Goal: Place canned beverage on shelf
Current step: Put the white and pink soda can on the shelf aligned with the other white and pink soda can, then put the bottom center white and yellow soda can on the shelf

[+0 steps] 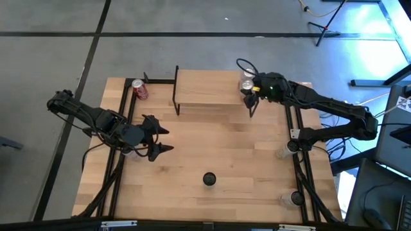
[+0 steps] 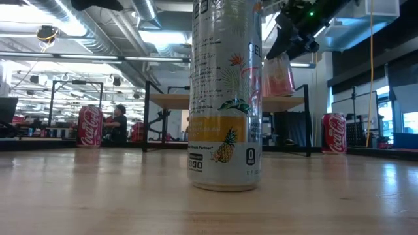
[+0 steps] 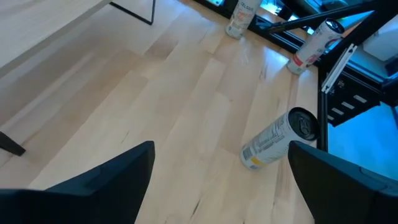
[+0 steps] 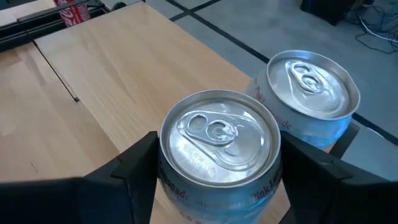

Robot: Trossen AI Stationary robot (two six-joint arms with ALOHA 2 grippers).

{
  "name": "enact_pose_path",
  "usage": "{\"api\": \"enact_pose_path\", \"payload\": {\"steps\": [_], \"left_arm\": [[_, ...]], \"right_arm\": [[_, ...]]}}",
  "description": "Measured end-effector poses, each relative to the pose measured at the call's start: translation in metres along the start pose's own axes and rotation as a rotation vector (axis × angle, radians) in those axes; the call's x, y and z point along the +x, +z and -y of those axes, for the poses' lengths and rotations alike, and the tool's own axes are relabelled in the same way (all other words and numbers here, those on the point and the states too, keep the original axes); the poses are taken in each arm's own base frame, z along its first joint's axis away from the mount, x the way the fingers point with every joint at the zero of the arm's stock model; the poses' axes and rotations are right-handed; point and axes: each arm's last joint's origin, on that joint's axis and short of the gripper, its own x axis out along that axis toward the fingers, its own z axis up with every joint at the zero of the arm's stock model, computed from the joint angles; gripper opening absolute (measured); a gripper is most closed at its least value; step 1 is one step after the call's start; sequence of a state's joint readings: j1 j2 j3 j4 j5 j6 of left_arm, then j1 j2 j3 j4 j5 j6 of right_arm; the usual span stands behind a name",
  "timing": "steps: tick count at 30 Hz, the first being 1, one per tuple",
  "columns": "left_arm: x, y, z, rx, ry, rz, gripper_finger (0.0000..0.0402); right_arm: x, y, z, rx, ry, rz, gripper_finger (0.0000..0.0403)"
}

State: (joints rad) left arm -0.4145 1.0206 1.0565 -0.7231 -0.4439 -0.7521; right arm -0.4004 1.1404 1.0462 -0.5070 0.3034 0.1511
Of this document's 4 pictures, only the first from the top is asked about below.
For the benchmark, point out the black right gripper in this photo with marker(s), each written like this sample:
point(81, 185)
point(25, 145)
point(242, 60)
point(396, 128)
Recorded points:
point(269, 80)

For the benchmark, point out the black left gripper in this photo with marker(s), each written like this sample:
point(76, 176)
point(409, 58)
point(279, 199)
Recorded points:
point(135, 136)

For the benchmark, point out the orange pink beverage can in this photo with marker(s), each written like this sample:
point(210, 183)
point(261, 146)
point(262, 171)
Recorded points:
point(247, 85)

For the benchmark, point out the red Coca-Cola can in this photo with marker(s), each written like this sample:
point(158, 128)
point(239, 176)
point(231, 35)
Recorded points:
point(141, 91)

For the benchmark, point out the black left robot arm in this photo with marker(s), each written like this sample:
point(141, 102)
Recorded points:
point(86, 112)

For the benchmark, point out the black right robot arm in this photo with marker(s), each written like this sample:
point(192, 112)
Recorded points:
point(334, 105)

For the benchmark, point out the wooden shelf black metal legs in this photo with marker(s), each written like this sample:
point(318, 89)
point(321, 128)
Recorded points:
point(205, 86)

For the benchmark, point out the white slim beverage can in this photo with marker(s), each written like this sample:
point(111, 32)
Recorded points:
point(290, 199)
point(284, 151)

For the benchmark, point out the black tripod stand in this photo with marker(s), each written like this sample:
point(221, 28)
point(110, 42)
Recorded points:
point(325, 29)

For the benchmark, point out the black desk foot bar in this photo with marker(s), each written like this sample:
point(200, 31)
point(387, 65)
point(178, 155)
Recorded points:
point(369, 82)

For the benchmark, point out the grey chair leg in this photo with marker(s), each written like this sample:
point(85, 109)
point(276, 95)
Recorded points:
point(11, 143)

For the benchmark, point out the grey office desk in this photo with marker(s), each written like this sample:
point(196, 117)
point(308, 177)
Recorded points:
point(379, 192)
point(385, 154)

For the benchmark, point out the white marker paper sheet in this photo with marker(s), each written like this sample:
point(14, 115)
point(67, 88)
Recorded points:
point(405, 104)

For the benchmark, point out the black tablet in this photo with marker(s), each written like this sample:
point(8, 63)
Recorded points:
point(403, 134)

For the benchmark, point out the black computer mouse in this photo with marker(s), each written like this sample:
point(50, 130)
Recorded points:
point(374, 219)

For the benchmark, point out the black computer keyboard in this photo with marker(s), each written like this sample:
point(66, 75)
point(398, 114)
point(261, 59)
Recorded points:
point(406, 215)

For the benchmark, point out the silver frame bracket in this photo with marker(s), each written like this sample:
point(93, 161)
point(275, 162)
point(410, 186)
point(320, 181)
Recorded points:
point(118, 224)
point(297, 227)

